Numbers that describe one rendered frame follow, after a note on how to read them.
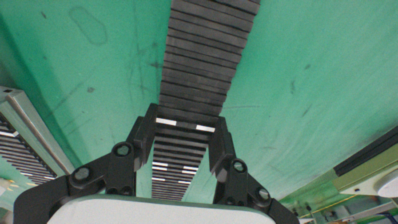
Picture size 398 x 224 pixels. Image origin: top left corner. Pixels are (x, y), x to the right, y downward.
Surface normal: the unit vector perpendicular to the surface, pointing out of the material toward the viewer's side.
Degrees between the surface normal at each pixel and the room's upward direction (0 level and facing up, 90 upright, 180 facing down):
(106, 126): 0
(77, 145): 0
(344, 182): 90
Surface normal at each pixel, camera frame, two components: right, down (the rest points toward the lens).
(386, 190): -0.02, 0.64
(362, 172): -0.98, -0.17
